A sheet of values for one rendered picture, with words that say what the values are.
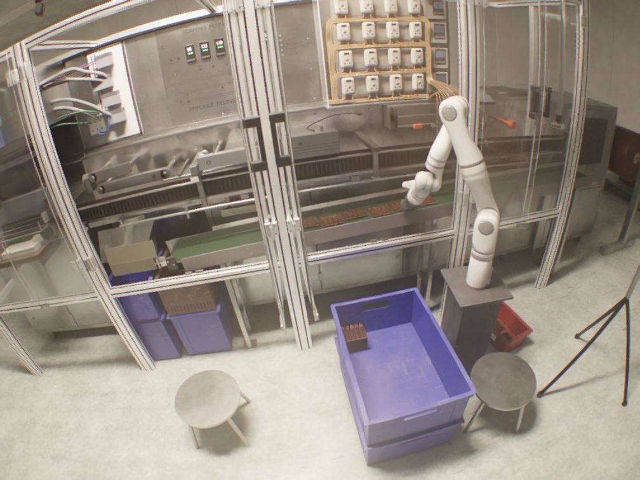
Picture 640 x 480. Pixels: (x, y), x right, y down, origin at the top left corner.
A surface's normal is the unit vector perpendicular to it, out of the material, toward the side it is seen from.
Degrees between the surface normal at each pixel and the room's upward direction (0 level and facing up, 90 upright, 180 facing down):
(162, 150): 90
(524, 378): 0
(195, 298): 90
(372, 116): 90
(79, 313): 90
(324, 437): 0
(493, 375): 0
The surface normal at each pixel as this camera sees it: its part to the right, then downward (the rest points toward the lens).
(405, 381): -0.10, -0.85
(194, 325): 0.17, 0.50
